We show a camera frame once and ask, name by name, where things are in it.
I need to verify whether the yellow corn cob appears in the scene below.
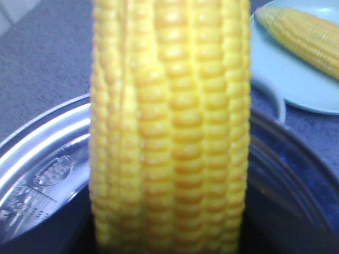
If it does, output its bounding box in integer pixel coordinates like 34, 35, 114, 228
255, 6, 338, 79
90, 1, 251, 253

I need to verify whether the light green round plate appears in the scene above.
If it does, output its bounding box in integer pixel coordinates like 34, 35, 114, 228
250, 1, 338, 116

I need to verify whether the green electric cooking pot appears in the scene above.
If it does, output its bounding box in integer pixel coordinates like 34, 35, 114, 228
1, 95, 338, 253

